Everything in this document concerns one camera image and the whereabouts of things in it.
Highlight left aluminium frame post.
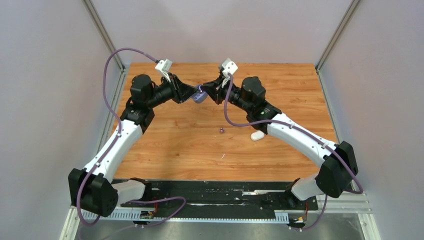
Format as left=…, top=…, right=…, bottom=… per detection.
left=82, top=0, right=127, bottom=83

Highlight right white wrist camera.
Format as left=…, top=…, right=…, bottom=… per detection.
left=219, top=58, right=238, bottom=88

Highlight right aluminium frame post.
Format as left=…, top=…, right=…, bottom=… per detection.
left=315, top=0, right=363, bottom=78

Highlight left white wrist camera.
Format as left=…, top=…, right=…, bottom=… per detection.
left=155, top=59, right=173, bottom=83

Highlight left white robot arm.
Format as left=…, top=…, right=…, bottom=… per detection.
left=68, top=74, right=200, bottom=220

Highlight white earbud charging case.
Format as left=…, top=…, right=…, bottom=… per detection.
left=250, top=130, right=265, bottom=142

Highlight aluminium frame post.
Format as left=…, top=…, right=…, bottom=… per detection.
left=315, top=0, right=363, bottom=78
left=82, top=0, right=127, bottom=83

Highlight blue-grey earbud case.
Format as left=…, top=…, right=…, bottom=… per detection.
left=191, top=84, right=209, bottom=104

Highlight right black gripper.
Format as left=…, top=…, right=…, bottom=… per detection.
left=201, top=75, right=252, bottom=114

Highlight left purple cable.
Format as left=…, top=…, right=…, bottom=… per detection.
left=75, top=47, right=187, bottom=229

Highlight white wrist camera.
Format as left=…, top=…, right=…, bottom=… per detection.
left=219, top=58, right=238, bottom=88
left=155, top=59, right=173, bottom=83

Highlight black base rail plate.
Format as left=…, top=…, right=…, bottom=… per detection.
left=140, top=180, right=318, bottom=220

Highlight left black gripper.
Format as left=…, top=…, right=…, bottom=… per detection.
left=146, top=72, right=199, bottom=109

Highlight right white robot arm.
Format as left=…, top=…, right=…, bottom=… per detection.
left=200, top=76, right=363, bottom=209

